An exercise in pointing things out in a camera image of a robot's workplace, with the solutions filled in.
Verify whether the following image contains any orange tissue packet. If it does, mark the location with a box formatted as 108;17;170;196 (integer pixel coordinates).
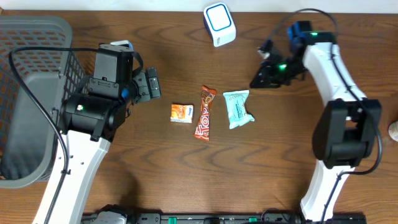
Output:
170;104;194;123

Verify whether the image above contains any teal snack packet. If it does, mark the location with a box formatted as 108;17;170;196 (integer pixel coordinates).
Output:
223;90;255;129

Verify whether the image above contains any red Top chocolate bar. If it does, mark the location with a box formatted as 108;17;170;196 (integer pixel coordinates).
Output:
194;86;216;141

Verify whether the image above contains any green lid jar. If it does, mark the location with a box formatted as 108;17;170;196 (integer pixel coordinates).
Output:
388;121;398;142

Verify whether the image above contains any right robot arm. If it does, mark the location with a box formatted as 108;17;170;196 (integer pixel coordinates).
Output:
250;21;382;223

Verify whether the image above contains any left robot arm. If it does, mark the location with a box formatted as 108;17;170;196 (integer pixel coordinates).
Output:
34;40;161;223

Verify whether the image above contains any white barcode scanner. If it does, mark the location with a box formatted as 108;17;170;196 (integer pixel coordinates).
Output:
203;2;236;47

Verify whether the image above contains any grey plastic mesh basket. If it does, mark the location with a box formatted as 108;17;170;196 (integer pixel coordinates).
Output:
1;16;85;189

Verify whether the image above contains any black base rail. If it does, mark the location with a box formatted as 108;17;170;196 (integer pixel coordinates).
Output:
81;212;368;224

